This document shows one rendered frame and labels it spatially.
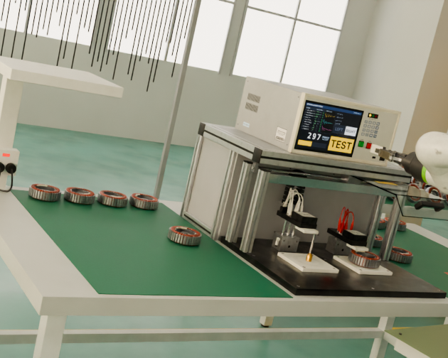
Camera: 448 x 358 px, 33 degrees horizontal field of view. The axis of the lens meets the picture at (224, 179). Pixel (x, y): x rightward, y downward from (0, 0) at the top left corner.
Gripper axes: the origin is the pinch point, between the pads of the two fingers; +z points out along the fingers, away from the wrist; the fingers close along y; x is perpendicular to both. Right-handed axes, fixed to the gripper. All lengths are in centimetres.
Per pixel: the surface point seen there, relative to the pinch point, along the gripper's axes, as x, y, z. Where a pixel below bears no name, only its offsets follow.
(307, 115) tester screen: 6.5, -25.8, 9.7
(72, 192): -40, -84, 57
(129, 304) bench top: -45, -95, -29
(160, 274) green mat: -43, -79, -12
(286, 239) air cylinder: -36.7, -22.1, 8.8
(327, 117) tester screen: 7.0, -17.4, 9.7
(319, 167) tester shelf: -10.1, -17.5, 6.8
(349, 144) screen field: -0.9, -5.0, 9.6
